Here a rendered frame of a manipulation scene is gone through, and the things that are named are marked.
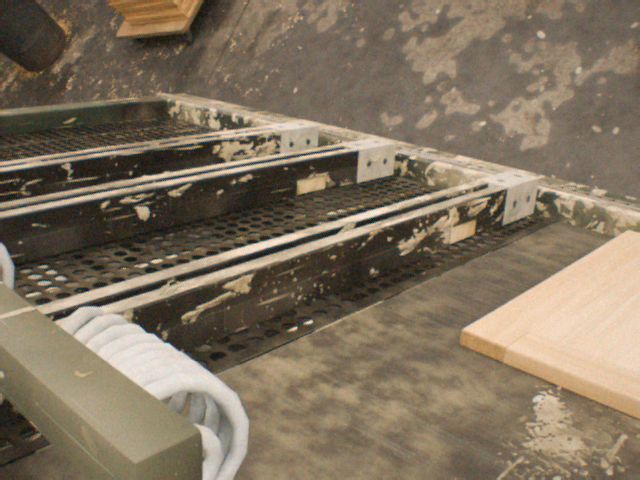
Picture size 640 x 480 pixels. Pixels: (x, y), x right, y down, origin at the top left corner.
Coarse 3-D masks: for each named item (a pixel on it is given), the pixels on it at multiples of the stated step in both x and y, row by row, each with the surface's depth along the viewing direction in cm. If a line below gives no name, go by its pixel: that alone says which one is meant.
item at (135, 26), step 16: (112, 0) 375; (128, 0) 366; (144, 0) 360; (160, 0) 357; (176, 0) 354; (192, 0) 364; (128, 16) 385; (144, 16) 377; (160, 16) 370; (176, 16) 367; (192, 16) 365; (128, 32) 390; (144, 32) 380; (160, 32) 372; (176, 32) 366
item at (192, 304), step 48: (480, 192) 112; (528, 192) 123; (288, 240) 84; (336, 240) 85; (384, 240) 92; (432, 240) 101; (144, 288) 69; (192, 288) 68; (240, 288) 74; (288, 288) 80; (336, 288) 87; (192, 336) 70
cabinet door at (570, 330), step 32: (608, 256) 102; (544, 288) 88; (576, 288) 89; (608, 288) 90; (480, 320) 78; (512, 320) 78; (544, 320) 79; (576, 320) 80; (608, 320) 81; (480, 352) 75; (512, 352) 72; (544, 352) 71; (576, 352) 72; (608, 352) 73; (576, 384) 67; (608, 384) 66
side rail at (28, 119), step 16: (144, 96) 200; (0, 112) 165; (16, 112) 166; (32, 112) 168; (48, 112) 171; (64, 112) 175; (80, 112) 178; (96, 112) 182; (112, 112) 185; (128, 112) 189; (144, 112) 193; (160, 112) 197; (0, 128) 163; (16, 128) 166; (32, 128) 169; (48, 128) 172; (112, 128) 187
